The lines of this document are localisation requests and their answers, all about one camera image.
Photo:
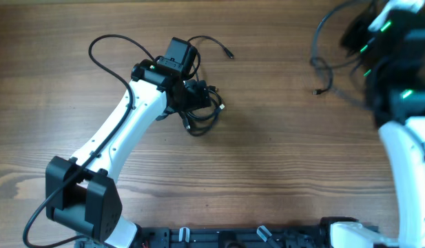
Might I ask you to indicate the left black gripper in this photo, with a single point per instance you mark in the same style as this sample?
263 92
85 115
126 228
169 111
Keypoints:
198 99

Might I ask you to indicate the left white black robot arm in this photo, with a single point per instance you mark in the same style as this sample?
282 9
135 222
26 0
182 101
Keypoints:
80 192

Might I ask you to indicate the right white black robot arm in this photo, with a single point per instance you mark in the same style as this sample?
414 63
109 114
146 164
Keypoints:
390 42

